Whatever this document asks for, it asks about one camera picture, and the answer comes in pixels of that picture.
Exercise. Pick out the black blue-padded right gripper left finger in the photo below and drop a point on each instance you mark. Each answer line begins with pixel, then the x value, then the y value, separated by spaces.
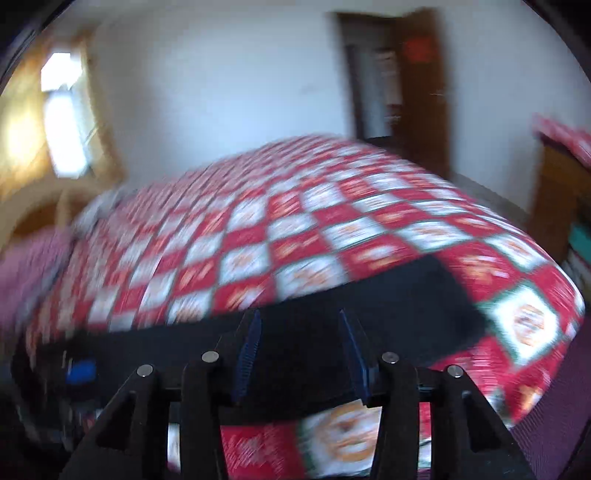
pixel 129 438

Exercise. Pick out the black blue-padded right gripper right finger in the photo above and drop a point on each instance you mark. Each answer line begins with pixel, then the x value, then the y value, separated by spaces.
pixel 468 439

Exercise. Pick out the black pants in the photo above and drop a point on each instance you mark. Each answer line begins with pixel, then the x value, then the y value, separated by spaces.
pixel 417 310

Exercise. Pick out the folded pink blanket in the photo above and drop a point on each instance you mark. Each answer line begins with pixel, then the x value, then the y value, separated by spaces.
pixel 28 270

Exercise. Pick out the teal box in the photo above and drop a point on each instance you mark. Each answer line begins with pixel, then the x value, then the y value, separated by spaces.
pixel 580 241

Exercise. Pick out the grey patterned pillow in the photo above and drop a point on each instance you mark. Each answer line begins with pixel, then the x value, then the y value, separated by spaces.
pixel 100 207

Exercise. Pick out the beige and brown headboard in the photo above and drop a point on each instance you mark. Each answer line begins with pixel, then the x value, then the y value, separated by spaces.
pixel 48 202

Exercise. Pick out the red checkered cartoon bedspread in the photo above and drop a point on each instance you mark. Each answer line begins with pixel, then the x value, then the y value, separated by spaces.
pixel 294 218

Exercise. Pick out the brown wooden cabinet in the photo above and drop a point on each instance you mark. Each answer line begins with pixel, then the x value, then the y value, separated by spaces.
pixel 562 186

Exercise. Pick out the left yellow curtain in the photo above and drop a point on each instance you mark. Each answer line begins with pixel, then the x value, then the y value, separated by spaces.
pixel 25 155

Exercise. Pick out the red plaid bundle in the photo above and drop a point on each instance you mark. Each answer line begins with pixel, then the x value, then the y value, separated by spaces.
pixel 577 141

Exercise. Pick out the brown wooden door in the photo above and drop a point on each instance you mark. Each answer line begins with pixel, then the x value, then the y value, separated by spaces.
pixel 425 119

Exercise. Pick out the red double happiness sticker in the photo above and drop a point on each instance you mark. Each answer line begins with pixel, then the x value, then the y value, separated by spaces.
pixel 419 50

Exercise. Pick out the window with frame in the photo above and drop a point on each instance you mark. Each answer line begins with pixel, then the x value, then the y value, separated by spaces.
pixel 67 115

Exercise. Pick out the dark brown door frame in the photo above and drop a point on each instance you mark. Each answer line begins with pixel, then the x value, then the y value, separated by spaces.
pixel 373 76

